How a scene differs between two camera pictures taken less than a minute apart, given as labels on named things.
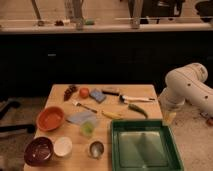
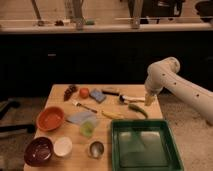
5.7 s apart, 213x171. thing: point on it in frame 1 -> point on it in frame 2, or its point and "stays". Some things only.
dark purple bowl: [38, 151] stays
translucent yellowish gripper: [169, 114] -> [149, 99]
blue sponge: [98, 95] stays
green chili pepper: [136, 108] stays
